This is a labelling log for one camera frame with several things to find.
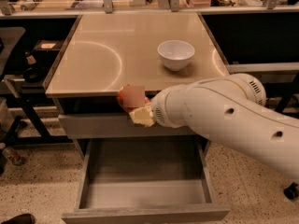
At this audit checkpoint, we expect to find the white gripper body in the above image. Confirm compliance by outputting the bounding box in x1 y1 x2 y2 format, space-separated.
151 85 186 128

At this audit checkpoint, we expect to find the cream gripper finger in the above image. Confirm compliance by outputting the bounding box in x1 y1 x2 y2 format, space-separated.
129 105 155 127

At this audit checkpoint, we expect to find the red coke can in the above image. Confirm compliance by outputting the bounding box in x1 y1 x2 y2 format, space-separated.
117 85 150 113

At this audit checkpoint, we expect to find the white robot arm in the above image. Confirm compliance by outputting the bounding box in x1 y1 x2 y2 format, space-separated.
130 74 299 181

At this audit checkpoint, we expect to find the closed grey top drawer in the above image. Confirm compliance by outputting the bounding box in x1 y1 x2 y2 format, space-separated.
59 113 194 139

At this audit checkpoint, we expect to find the grey drawer cabinet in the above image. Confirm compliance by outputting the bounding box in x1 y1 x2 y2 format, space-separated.
44 11 228 154

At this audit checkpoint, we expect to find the open grey middle drawer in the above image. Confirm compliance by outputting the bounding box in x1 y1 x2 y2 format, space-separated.
62 135 230 224

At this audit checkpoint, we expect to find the white ceramic bowl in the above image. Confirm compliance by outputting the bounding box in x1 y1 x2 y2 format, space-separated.
157 40 195 71

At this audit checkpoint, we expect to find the plastic bottle on floor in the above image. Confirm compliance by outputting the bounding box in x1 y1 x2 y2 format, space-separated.
0 143 24 166

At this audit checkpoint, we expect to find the black office chair base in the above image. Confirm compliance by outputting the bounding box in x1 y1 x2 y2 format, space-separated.
283 182 299 201

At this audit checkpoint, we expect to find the dark shoe on floor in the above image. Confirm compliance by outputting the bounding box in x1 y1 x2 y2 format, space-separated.
1 214 36 224

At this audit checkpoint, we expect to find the black desk frame left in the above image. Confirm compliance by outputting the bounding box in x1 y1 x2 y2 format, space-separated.
2 76 72 146

